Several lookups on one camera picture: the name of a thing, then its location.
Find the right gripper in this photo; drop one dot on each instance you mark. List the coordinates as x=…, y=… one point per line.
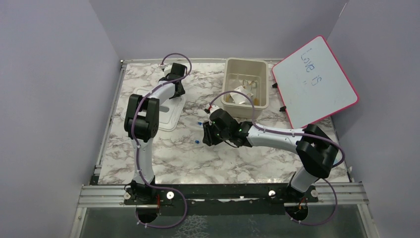
x=208, y=138

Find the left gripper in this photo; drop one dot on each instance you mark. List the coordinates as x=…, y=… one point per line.
x=181, y=92

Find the small clear zip bag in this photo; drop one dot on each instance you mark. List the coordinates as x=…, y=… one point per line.
x=240, y=97

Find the amber rubber tubing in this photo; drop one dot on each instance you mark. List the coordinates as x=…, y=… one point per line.
x=254, y=92

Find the metal crucible tongs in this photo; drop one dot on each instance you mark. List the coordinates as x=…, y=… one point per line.
x=245, y=84

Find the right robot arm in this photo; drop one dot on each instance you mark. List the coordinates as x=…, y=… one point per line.
x=315, y=149

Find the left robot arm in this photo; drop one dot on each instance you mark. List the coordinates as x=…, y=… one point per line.
x=142, y=124

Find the beige plastic storage bin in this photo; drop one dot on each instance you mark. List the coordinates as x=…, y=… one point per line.
x=236, y=70

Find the pink framed whiteboard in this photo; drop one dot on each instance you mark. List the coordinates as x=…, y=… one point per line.
x=312, y=84

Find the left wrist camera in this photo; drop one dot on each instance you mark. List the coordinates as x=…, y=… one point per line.
x=166, y=68

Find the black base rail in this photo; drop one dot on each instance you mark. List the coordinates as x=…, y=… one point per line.
x=215, y=199

